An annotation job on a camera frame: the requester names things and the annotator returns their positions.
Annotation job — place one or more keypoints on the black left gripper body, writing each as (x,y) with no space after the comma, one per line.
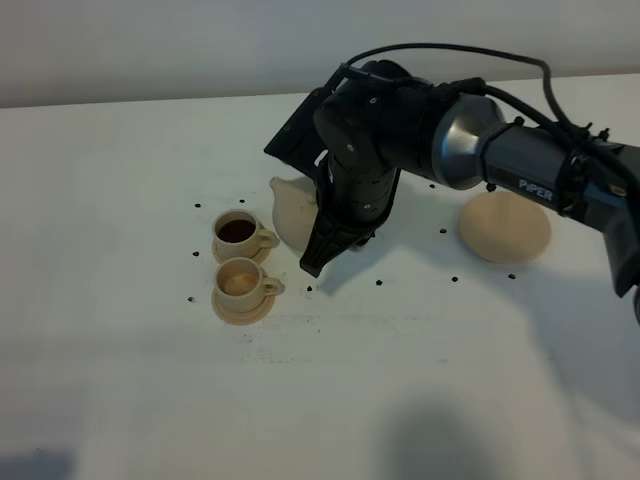
(372,133)

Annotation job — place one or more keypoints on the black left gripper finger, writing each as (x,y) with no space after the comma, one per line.
(330,237)

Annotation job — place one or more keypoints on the beige ceramic teapot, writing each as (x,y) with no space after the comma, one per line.
(294,211)

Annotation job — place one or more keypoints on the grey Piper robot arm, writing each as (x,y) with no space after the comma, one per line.
(566,170)

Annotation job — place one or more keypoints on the beige round teapot saucer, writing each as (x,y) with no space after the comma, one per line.
(504,228)

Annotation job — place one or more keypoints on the beige far cup saucer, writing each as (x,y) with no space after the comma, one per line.
(260,254)

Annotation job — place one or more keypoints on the beige cup saucer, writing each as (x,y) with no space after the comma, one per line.
(236,318)
(260,254)

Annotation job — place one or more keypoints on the beige far teacup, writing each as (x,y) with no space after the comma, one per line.
(239,233)

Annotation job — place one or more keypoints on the beige teacup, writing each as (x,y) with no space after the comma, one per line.
(242,285)
(239,233)

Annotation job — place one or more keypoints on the beige near teacup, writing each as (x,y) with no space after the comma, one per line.
(242,285)

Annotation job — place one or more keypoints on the beige near cup saucer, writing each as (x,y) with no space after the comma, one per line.
(236,318)

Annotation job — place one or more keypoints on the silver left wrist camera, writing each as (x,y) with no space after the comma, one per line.
(297,143)

